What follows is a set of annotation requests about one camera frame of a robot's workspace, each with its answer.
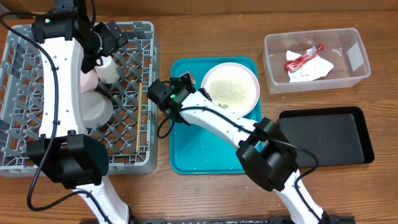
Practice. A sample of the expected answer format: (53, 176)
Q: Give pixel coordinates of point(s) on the grey plastic dish rack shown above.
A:
(22, 102)

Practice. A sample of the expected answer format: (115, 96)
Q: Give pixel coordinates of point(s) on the large white plate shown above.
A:
(233, 87)

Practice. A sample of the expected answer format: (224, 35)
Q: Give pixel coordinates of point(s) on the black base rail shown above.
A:
(270, 220)

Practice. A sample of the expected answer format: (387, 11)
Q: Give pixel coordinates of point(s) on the small pink plate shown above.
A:
(88, 81)

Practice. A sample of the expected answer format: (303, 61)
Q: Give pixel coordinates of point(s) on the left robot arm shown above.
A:
(70, 43)

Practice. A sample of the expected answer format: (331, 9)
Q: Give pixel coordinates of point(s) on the red snack wrapper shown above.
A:
(293, 66)

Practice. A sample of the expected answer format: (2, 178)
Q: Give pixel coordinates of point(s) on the wooden chopstick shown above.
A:
(139, 117)

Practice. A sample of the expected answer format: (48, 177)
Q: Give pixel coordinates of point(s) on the white napkin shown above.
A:
(314, 69)

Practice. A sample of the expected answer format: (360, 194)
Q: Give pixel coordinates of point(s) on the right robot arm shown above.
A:
(262, 149)

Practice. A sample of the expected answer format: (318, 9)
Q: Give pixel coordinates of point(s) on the black plastic tray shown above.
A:
(337, 136)

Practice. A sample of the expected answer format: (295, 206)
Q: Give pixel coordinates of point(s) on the grey bowl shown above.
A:
(96, 108)

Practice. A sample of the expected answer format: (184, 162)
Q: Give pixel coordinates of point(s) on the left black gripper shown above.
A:
(112, 43)

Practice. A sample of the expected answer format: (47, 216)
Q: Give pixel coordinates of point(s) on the teal plastic tray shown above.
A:
(194, 150)

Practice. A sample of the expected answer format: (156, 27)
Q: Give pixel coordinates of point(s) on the clear plastic bin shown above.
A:
(343, 48)

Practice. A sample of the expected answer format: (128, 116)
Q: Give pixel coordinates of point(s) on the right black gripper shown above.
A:
(200, 90)

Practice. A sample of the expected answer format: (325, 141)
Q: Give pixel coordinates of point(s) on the white cup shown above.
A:
(107, 72)

